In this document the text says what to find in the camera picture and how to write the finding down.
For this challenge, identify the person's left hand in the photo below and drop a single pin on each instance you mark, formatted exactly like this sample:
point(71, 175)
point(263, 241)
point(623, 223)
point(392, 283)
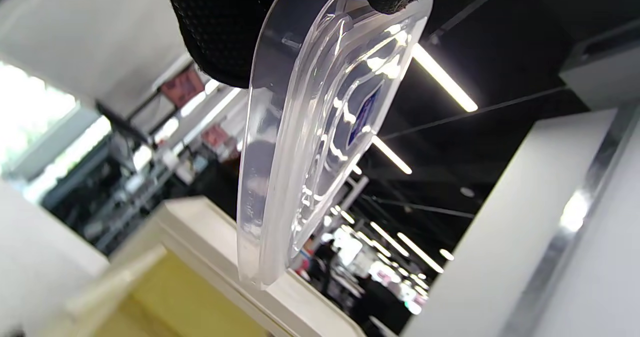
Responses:
point(220, 27)

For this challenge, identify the clear plastic lid blue label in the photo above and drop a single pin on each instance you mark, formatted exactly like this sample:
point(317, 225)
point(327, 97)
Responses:
point(280, 152)

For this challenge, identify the cream plastic cabinet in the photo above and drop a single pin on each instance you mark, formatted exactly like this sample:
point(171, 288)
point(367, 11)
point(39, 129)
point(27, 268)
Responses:
point(200, 227)

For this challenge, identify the large window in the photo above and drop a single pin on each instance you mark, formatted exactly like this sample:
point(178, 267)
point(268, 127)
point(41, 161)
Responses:
point(30, 107)

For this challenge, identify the long ceiling light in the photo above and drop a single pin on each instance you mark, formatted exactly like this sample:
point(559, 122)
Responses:
point(445, 79)
point(392, 155)

